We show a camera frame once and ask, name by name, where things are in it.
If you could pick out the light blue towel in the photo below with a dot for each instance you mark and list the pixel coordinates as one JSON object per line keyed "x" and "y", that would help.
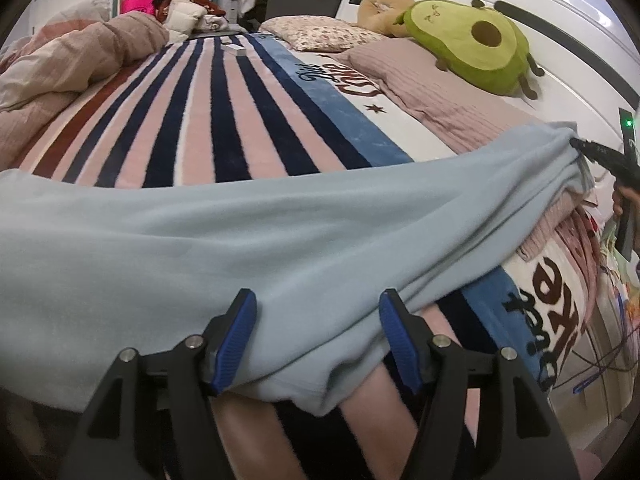
{"x": 200, "y": 240}

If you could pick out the pink shopping bag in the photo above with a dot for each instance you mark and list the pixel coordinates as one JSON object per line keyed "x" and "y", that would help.
{"x": 136, "y": 4}

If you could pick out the tan plush toy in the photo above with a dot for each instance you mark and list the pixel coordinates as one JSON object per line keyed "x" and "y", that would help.
{"x": 380, "y": 10}

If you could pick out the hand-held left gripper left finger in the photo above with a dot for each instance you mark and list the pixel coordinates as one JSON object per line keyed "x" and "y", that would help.
{"x": 235, "y": 345}

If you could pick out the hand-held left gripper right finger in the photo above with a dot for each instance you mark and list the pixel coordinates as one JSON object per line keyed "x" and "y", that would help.
{"x": 400, "y": 345}

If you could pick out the beige pink quilt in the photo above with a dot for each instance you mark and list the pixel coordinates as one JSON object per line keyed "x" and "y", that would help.
{"x": 75, "y": 55}

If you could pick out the white bed headboard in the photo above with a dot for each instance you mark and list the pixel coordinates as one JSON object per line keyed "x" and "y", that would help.
{"x": 575, "y": 50}

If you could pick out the red-brown garment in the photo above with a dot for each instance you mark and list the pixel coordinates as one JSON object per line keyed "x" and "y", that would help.
{"x": 210, "y": 6}

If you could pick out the small white box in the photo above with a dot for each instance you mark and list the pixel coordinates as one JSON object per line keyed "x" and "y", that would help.
{"x": 234, "y": 49}

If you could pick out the grey garment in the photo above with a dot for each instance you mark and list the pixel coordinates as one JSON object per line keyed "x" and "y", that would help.
{"x": 214, "y": 22}

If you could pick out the floral pillow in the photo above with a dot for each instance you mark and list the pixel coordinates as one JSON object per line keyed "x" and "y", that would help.
{"x": 320, "y": 32}

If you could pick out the striped fleece blanket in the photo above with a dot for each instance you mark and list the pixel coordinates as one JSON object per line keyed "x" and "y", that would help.
{"x": 200, "y": 120}

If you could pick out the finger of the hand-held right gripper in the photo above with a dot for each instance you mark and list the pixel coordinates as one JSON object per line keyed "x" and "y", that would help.
{"x": 600, "y": 149}
{"x": 617, "y": 170}

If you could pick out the green avocado plush toy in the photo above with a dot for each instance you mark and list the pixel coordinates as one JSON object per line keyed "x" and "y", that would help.
{"x": 465, "y": 55}

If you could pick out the dusty pink pillow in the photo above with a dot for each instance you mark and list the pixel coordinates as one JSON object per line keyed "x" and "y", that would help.
{"x": 440, "y": 95}

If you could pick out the white puffer jacket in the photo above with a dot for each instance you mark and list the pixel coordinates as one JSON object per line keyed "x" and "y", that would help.
{"x": 185, "y": 20}

